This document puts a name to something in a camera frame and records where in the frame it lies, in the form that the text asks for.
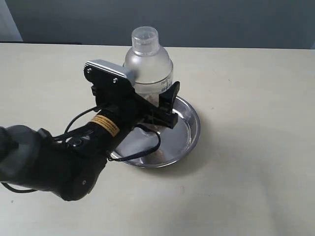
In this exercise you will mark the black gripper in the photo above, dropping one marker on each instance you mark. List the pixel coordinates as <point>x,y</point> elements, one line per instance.
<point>110,89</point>

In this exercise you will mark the clear plastic shaker bottle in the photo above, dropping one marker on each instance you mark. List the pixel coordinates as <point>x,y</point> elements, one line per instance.
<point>151,64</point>

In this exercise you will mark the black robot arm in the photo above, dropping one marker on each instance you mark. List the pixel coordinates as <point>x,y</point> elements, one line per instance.
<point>69,165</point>

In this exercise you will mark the round stainless steel tray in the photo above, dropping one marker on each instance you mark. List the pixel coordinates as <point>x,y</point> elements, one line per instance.
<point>175,144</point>

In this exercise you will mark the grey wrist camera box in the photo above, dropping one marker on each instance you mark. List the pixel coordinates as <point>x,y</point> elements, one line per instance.
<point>112,68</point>

